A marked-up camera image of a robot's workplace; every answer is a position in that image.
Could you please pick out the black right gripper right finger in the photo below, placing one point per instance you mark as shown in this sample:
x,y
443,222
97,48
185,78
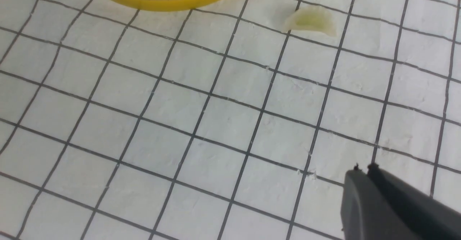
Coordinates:
x,y
425,217

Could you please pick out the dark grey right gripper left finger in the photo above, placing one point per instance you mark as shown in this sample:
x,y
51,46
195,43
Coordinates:
x,y
365,214

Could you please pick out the green tinted dumpling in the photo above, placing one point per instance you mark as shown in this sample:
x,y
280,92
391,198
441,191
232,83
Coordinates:
x,y
312,18

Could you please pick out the white black grid tablecloth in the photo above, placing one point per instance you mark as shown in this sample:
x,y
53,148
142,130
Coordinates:
x,y
211,123

